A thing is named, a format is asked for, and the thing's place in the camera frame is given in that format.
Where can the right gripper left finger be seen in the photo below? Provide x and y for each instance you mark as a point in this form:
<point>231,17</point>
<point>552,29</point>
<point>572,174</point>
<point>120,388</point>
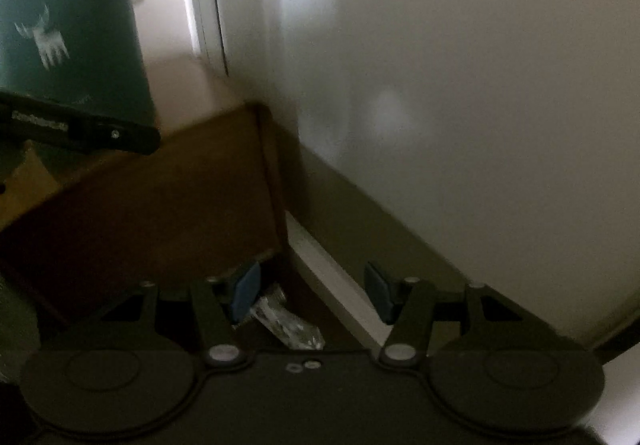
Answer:
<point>220,304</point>

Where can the clear plastic wrapper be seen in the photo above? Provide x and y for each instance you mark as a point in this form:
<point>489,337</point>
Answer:
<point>288,328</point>

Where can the white wardrobe door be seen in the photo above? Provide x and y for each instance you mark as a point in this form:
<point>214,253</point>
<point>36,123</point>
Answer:
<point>503,133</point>

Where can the teal trash bin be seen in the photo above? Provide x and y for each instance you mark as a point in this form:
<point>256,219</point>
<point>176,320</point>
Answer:
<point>83,54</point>

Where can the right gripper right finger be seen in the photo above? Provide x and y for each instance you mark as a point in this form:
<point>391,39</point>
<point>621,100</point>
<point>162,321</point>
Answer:
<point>408,306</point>

